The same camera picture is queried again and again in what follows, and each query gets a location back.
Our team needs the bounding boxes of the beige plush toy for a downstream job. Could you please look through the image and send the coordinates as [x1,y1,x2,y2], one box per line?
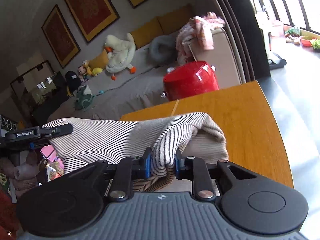
[9,152,42,198]

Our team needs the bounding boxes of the grey striped garment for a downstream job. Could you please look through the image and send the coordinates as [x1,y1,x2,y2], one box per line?
[41,112,229,198]

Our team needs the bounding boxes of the white goose plush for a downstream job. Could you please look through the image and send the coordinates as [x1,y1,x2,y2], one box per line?
[104,32,137,81]

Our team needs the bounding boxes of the grey covered sofa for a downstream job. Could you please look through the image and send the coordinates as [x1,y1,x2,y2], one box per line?
[46,4,247,120]

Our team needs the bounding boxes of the pink bucket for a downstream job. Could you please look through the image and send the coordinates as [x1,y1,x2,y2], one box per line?
[271,21,284,37]

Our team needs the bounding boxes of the grey neck pillow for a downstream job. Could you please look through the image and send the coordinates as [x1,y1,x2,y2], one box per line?
[149,35,178,66]

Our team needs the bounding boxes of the green dinosaur plush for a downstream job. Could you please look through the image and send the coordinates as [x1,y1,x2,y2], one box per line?
[74,85,97,110]

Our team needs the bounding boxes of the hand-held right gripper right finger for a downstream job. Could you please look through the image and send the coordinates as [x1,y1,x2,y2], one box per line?
[175,152,260,202]

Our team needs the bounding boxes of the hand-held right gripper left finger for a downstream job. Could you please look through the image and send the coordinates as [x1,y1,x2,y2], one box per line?
[75,146,152,202]

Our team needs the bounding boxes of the pink patterned blanket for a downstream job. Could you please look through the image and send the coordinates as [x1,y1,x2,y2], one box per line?
[175,12,226,67]

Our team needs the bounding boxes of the person's red clothing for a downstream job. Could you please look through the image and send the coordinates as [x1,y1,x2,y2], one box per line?
[0,190,19,240]

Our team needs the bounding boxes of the snack packet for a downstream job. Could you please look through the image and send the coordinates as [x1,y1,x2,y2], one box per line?
[46,161,65,180]

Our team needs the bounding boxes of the yellow duck doll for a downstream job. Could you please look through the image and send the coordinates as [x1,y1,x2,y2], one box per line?
[82,60,93,77]

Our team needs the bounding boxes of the red round stool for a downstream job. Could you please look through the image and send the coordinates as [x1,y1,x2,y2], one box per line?
[162,60,220,101]

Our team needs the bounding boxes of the pink doll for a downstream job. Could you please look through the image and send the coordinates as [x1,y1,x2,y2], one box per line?
[77,66,88,82]

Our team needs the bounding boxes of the black frame cabinet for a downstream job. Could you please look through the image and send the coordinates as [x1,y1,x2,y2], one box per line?
[10,60,68,120]

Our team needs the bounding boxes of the yellow cushion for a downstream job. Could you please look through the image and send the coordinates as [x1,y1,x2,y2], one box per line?
[157,4,193,34]
[130,17,164,48]
[89,50,110,70]

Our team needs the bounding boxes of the red basin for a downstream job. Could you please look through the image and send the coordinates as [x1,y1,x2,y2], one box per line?
[299,35,316,47]

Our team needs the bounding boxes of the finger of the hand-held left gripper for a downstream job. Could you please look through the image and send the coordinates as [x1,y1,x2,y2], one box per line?
[41,124,74,139]

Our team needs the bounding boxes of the black frame window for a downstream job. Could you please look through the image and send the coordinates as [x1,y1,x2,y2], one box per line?
[240,0,320,34]

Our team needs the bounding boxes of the black plush toy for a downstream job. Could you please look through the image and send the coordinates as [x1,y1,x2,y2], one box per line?
[65,70,81,97]

